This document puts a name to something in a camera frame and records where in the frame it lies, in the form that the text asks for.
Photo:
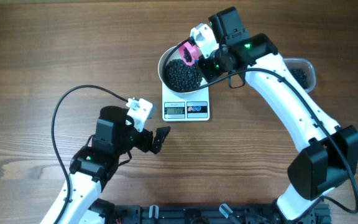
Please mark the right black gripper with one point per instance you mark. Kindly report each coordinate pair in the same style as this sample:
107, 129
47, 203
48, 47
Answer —
208, 74

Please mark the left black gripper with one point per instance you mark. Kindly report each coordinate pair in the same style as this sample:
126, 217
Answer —
145, 144

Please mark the pink scoop blue handle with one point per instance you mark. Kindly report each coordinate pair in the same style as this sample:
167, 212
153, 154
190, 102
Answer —
194, 51

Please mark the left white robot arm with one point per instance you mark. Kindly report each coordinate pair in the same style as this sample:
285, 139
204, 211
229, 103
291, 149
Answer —
92, 167

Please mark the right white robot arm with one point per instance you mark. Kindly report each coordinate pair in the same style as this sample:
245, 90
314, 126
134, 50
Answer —
327, 152

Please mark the black beans in scoop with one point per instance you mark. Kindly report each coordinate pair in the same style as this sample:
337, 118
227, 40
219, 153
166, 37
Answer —
187, 56

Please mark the white digital kitchen scale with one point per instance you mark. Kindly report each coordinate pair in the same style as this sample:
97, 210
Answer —
185, 107

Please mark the black beans in bowl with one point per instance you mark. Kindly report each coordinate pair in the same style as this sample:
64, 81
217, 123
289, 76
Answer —
182, 77

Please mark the black beans in container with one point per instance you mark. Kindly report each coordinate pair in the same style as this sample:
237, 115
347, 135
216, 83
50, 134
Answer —
301, 77

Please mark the clear plastic bean container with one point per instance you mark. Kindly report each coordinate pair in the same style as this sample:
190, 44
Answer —
300, 63

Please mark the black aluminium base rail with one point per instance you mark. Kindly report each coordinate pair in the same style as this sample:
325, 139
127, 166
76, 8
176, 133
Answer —
134, 214

